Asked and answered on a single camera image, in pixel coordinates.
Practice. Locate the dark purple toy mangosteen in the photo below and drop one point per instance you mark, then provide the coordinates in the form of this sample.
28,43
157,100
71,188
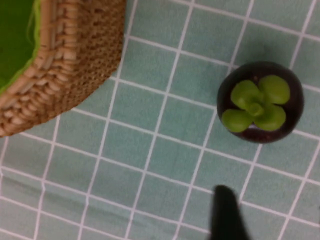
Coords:
257,137

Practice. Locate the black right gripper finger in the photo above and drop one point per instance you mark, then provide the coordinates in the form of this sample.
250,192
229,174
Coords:
227,215

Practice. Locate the woven rattan basket body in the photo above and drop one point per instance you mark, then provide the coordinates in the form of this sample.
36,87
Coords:
87,62

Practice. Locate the bright green fabric liner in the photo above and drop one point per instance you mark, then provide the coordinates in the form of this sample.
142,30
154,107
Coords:
15,37

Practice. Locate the green tile-pattern tablecloth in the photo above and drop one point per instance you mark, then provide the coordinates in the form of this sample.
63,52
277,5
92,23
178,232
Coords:
150,150

